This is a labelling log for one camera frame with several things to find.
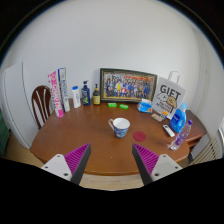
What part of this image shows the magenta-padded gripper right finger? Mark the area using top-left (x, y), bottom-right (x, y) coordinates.
top-left (132, 143), bottom-right (183, 186)

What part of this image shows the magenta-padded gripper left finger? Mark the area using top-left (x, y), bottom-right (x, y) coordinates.
top-left (40, 143), bottom-right (92, 186)

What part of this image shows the clear purple-capped water bottle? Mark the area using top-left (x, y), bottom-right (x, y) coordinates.
top-left (169, 119), bottom-right (194, 152)

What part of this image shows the flat round red coaster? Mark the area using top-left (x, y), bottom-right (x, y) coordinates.
top-left (132, 130), bottom-right (147, 142)

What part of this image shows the white remote control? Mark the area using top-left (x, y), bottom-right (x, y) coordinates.
top-left (162, 124), bottom-right (176, 138)

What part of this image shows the blue painted white mug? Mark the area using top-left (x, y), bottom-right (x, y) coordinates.
top-left (108, 117), bottom-right (131, 139)

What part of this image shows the small snack packet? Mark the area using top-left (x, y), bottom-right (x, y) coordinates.
top-left (150, 112), bottom-right (164, 123)

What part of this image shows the blue detergent bottle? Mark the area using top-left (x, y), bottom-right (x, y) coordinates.
top-left (169, 102), bottom-right (188, 134)

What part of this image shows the white lotion bottle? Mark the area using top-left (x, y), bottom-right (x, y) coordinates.
top-left (71, 85), bottom-right (82, 109)

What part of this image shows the white radiator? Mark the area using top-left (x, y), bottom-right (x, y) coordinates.
top-left (191, 134), bottom-right (223, 166)

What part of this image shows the dark blue pump bottle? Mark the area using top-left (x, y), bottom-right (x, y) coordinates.
top-left (81, 80), bottom-right (91, 107)

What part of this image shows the amber pump bottle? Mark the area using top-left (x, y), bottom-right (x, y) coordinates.
top-left (92, 83), bottom-right (102, 106)

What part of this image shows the white paper gift bag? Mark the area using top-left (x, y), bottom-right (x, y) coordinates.
top-left (151, 70), bottom-right (187, 120)

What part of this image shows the dark wooden chair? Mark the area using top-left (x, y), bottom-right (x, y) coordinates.
top-left (31, 85), bottom-right (54, 130)

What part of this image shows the long white green box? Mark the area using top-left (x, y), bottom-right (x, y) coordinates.
top-left (57, 67), bottom-right (71, 113)

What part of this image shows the framed group photo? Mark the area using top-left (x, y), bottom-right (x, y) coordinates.
top-left (99, 68), bottom-right (158, 103)

